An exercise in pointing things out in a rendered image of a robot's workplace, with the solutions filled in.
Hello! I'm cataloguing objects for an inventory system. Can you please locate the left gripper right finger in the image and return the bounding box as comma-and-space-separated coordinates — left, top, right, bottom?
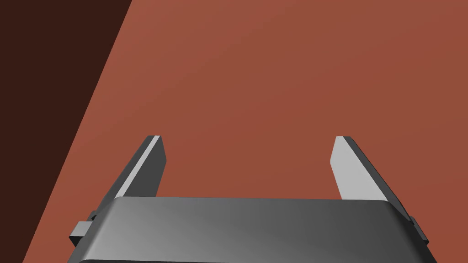
330, 135, 412, 221

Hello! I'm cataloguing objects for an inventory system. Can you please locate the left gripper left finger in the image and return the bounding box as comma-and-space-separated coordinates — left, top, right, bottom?
96, 135, 167, 214

